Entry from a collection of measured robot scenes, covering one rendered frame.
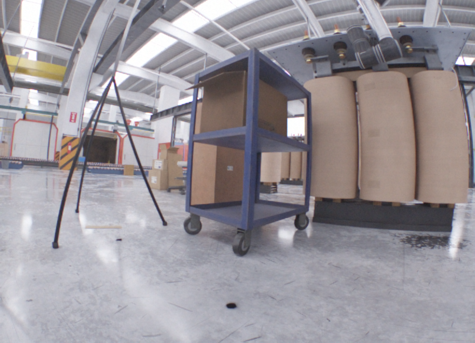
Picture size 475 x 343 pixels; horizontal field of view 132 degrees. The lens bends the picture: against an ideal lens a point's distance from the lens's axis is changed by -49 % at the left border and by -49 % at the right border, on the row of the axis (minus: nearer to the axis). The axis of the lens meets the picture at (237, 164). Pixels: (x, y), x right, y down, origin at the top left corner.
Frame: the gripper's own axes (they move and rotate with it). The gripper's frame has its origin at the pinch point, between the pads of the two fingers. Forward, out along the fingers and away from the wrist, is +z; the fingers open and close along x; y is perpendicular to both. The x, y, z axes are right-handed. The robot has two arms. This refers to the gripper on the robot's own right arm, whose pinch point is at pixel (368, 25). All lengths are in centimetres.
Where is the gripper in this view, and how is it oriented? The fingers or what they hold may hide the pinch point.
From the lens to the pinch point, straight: 184.6
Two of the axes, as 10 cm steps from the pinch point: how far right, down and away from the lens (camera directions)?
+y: -6.1, 0.0, 7.9
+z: -0.5, 10.0, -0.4
